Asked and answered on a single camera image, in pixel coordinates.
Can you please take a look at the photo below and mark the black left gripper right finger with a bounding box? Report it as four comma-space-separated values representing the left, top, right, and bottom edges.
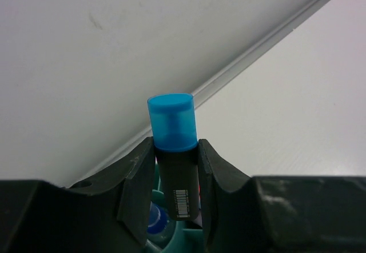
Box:
198, 139, 365, 252

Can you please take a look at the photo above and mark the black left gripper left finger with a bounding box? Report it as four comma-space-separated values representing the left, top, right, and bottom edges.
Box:
1, 137, 155, 252

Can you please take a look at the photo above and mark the blue glue bottle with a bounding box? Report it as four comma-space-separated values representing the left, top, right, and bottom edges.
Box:
147, 202, 176, 247

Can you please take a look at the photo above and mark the teal round desk organizer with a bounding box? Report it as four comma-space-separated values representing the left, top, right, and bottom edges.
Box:
142, 166, 204, 252

